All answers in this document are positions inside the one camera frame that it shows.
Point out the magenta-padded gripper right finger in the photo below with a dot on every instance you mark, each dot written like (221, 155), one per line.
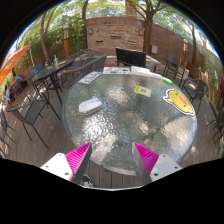
(150, 161)

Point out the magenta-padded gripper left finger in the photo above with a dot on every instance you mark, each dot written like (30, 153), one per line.
(76, 160)

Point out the white computer mouse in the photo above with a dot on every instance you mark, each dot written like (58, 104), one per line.
(90, 106)

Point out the yellow duck-shaped mouse pad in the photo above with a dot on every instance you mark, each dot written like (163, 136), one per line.
(179, 101)

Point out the dark metal mesh chair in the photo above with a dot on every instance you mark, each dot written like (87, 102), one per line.
(4, 128)
(218, 125)
(31, 111)
(198, 89)

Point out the yellow square sticker card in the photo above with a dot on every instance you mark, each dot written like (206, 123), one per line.
(142, 90)

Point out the white licence plate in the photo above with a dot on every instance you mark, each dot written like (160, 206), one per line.
(90, 77)

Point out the small white flat box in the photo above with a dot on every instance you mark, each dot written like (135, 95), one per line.
(156, 75)

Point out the dark wicker armchair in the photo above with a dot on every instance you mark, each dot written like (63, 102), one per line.
(83, 53)
(85, 68)

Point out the round dark glass side table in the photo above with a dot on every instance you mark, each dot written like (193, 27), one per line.
(51, 70)

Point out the white sign board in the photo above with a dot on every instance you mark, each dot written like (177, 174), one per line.
(185, 73)

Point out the person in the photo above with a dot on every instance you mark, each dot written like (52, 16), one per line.
(6, 95)
(18, 79)

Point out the colourful printed sheet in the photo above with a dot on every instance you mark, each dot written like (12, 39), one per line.
(116, 70)

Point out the blue-grey mesh chair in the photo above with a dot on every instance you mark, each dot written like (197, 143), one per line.
(35, 69)

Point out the clear cup with straw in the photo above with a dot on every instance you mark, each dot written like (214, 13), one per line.
(55, 61)

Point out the dark metal slatted chair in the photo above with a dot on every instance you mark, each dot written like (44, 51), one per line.
(172, 61)

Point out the folded dark red umbrella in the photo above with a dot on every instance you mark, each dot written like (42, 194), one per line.
(222, 87)

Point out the black slatted wooden chair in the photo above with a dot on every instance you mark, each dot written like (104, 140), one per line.
(130, 57)

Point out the orange patio umbrella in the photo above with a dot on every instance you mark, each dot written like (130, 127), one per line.
(13, 61)

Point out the forked tree trunk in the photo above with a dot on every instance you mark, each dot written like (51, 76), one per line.
(147, 36)

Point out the slender tree trunk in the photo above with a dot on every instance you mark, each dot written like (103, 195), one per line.
(84, 11)

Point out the grey wall box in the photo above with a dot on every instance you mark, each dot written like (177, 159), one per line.
(154, 49)

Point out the wooden lamp post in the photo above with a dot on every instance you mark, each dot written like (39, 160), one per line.
(66, 41)
(185, 53)

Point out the dark wall lantern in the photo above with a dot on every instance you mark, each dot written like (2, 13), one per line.
(90, 31)
(140, 32)

